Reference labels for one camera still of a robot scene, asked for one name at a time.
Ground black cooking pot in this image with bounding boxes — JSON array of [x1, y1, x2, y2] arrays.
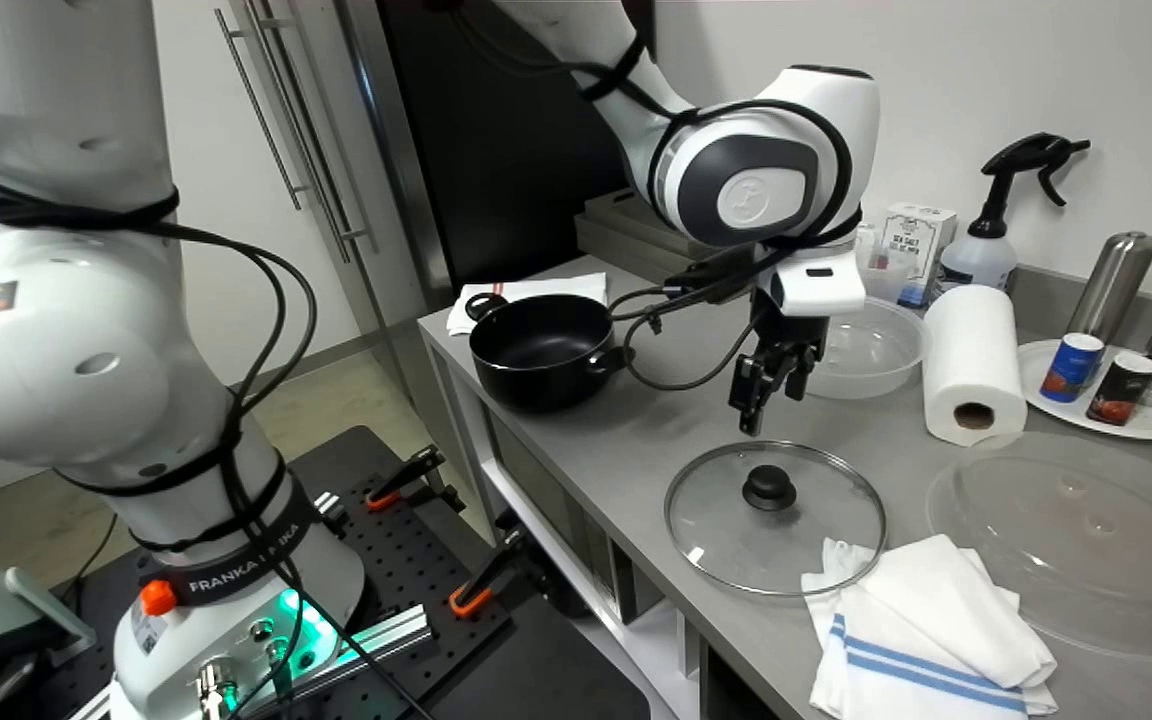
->
[[469, 291, 634, 415]]

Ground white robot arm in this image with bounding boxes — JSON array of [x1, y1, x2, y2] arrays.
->
[[0, 0, 879, 720]]

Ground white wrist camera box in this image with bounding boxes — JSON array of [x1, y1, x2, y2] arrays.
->
[[777, 252, 863, 317]]

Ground left steel shaker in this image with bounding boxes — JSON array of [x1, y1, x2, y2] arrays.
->
[[1070, 232, 1152, 338]]

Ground dark red spice jar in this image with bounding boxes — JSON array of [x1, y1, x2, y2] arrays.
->
[[1089, 346, 1152, 425]]

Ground blue spice can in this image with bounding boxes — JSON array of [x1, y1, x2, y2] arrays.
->
[[1042, 332, 1104, 400]]

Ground white paper towel roll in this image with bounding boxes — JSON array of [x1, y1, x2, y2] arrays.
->
[[920, 282, 1027, 447]]

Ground black perforated robot table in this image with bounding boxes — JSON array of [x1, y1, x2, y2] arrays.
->
[[241, 427, 648, 720]]

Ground black trigger spray bottle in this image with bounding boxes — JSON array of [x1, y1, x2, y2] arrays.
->
[[938, 132, 1089, 291]]

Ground white towel with blue stripes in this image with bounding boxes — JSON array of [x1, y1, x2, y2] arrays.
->
[[799, 537, 1057, 720]]

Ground dark grey stacked trays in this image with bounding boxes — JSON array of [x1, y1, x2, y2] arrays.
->
[[577, 190, 691, 279]]

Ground glass lid with black knob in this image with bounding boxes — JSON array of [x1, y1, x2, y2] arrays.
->
[[666, 438, 890, 598]]

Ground orange black clamp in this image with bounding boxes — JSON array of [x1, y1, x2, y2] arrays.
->
[[449, 532, 526, 618], [363, 445, 446, 514]]

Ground steel refrigerator door handles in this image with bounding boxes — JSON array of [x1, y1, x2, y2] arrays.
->
[[221, 0, 370, 265]]

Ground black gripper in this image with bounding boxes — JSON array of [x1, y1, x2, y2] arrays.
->
[[727, 291, 830, 434]]

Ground clear plastic bowl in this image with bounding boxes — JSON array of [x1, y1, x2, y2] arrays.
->
[[807, 301, 926, 400]]

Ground large clear glass plate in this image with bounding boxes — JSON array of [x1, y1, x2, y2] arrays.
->
[[927, 434, 1152, 656]]

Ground lower orange black clamp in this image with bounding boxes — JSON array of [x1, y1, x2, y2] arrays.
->
[[449, 532, 526, 618]]

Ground upper orange black clamp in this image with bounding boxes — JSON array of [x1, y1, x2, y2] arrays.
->
[[363, 445, 446, 514]]

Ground small white carton box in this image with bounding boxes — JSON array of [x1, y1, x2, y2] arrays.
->
[[863, 204, 957, 307]]

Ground white round plate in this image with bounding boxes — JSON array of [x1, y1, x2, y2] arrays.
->
[[1019, 338, 1152, 438]]

